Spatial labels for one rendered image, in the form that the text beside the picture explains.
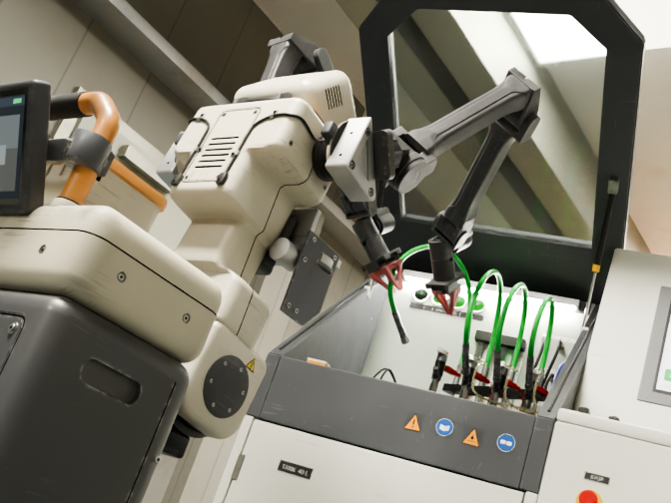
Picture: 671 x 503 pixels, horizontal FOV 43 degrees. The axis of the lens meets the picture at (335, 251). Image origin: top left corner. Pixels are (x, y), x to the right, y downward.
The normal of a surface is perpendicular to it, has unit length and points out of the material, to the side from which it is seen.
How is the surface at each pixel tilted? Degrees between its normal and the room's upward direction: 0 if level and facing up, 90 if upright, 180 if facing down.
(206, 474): 90
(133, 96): 90
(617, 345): 76
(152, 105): 90
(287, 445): 90
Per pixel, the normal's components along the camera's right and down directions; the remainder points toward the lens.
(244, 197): 0.79, 0.04
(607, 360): -0.22, -0.65
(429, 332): -0.30, -0.45
